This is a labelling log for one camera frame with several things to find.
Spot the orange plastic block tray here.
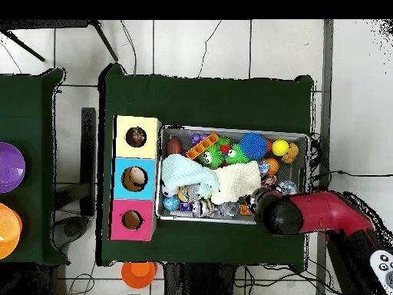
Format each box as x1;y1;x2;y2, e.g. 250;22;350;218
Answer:
185;131;220;161

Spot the purple plastic bowl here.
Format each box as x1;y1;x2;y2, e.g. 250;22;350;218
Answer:
0;141;26;194

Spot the brown toy football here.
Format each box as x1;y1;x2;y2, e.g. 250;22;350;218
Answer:
166;137;183;156

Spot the green spiky toy with eyes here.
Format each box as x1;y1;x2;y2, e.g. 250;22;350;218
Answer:
197;148;226;170
224;143;253;167

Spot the small blue globe ball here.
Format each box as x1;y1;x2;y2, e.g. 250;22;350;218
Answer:
162;195;181;212

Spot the small orange basketball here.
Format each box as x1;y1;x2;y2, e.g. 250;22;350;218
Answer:
264;157;280;176

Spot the blue spiky ball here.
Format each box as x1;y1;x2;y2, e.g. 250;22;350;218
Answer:
238;131;269;161

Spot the yellow ball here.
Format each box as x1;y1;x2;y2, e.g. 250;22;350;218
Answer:
271;138;290;157

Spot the black upright panel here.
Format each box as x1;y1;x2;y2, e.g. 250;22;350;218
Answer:
80;107;97;217

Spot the shallow mesh bin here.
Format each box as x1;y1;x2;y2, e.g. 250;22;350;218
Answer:
154;124;310;227

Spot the orange floor cone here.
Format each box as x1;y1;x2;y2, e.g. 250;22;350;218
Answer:
121;261;157;289

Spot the orange plastic bowl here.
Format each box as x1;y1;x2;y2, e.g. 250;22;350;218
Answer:
0;202;23;260

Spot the light blue muslin cloth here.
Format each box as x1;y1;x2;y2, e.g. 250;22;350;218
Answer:
160;153;220;199

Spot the black tripod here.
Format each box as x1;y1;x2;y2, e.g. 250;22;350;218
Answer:
0;19;119;62

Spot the dark green side tablecloth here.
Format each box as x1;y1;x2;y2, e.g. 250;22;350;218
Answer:
0;68;70;267

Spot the black power cable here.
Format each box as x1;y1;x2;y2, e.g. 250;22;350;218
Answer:
308;169;393;185

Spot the colourful frayed cloth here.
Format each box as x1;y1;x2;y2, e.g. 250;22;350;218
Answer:
125;126;147;148

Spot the wooden box with three holes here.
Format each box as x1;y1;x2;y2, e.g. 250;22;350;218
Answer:
108;114;162;240

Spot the cream muslin cloth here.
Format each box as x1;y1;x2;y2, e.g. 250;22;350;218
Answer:
210;161;263;206

